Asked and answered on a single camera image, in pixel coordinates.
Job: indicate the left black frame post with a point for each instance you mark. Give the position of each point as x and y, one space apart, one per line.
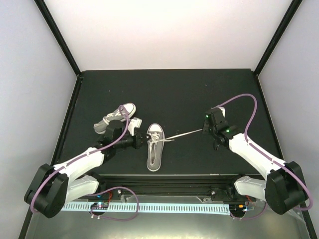
45 12

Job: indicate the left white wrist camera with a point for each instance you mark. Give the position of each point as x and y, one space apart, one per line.
134 123

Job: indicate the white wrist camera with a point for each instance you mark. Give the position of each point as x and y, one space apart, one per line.
134 123
223 110

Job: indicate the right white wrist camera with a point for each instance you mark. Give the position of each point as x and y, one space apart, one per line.
223 110

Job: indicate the black frame post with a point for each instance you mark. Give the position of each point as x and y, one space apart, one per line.
284 23
45 12

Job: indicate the left small circuit board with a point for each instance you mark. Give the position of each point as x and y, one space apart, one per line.
99 206

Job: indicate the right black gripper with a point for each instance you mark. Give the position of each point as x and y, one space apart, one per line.
205 129

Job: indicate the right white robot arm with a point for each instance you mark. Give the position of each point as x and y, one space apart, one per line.
282 185

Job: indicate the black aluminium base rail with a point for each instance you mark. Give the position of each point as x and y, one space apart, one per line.
216 187

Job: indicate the small circuit board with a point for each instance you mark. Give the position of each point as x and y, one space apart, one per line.
240 207
99 206

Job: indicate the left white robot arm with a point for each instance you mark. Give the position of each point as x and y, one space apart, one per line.
54 186

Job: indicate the grey sneaker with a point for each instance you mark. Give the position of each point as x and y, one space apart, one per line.
128 110
156 144

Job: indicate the white slotted cable duct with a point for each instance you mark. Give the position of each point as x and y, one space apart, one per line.
174 208

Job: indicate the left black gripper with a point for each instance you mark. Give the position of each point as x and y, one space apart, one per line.
138 142

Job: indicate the right small circuit board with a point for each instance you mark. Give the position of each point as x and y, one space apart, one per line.
240 207

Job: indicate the right black frame post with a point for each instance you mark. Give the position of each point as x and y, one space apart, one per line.
284 23

